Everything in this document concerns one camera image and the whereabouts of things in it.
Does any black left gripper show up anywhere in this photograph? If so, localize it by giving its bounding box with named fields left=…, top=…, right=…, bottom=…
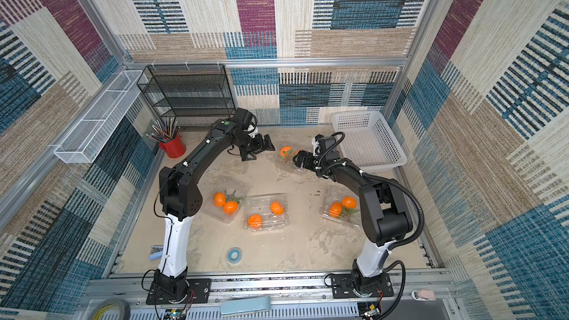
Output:
left=236, top=135, right=279, bottom=163

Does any orange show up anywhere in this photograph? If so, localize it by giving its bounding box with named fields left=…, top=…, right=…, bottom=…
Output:
left=279, top=146, right=293, bottom=159

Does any clear clamshell container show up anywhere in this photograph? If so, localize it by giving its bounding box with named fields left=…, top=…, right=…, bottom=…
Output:
left=320, top=186, right=362, bottom=229
left=243, top=193, right=290, bottom=232
left=275, top=145, right=306, bottom=174
left=202, top=176, right=249, bottom=224

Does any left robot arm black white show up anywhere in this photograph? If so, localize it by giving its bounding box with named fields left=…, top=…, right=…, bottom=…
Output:
left=149, top=108, right=275, bottom=304

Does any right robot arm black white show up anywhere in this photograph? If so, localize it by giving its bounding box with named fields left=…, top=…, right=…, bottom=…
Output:
left=293, top=132, right=425, bottom=297

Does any orange middle container right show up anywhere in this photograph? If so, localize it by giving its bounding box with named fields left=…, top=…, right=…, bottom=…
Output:
left=270, top=201, right=284, bottom=216

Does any orange container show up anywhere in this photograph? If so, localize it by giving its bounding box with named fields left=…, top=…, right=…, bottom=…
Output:
left=328, top=202, right=343, bottom=219
left=213, top=192, right=226, bottom=207
left=222, top=201, right=239, bottom=216
left=247, top=214, right=263, bottom=230
left=341, top=196, right=358, bottom=210
left=270, top=201, right=284, bottom=216

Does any orange right container left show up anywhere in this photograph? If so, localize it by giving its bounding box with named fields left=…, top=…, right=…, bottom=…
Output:
left=328, top=202, right=343, bottom=219

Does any orange left container upper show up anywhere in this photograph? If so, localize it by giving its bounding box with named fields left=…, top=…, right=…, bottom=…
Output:
left=213, top=192, right=226, bottom=207

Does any orange left container lower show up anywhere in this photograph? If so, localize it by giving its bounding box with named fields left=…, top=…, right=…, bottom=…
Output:
left=222, top=201, right=239, bottom=216

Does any white plastic perforated basket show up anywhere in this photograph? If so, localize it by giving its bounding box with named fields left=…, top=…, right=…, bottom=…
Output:
left=331, top=111, right=407, bottom=173

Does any orange middle container lower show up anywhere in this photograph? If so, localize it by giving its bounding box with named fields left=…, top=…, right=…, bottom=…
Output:
left=247, top=214, right=263, bottom=230

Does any red cup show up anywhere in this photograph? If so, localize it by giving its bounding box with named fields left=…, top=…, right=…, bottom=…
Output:
left=159, top=134, right=187, bottom=159

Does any blue tape roll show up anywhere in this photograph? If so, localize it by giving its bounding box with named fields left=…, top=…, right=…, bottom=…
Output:
left=227, top=247, right=242, bottom=265

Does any blue stapler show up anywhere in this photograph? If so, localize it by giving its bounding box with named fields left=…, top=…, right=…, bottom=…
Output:
left=148, top=245, right=164, bottom=261

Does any light blue flat case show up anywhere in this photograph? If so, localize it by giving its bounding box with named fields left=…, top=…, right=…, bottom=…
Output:
left=220, top=296, right=272, bottom=316

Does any small pink white object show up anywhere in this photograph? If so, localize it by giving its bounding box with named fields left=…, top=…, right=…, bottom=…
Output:
left=410, top=290, right=437, bottom=302

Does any grey tape roll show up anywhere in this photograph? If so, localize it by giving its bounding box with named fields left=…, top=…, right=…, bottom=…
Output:
left=87, top=298, right=130, bottom=320

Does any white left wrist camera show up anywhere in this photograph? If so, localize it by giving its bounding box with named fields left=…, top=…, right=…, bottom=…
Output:
left=247, top=124, right=259, bottom=139

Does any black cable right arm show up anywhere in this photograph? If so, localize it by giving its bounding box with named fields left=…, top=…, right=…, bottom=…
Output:
left=355, top=170, right=425, bottom=250

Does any black wire shelf rack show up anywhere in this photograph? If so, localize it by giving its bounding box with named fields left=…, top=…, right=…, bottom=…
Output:
left=136, top=64, right=236, bottom=130

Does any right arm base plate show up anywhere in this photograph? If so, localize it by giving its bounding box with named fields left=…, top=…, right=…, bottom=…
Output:
left=324, top=271, right=394, bottom=299

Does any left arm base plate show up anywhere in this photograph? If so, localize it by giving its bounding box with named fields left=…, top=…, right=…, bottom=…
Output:
left=145, top=279, right=212, bottom=305

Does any white wire mesh wall tray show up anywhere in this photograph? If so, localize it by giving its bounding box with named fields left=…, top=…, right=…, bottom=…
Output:
left=54, top=71, right=142, bottom=164

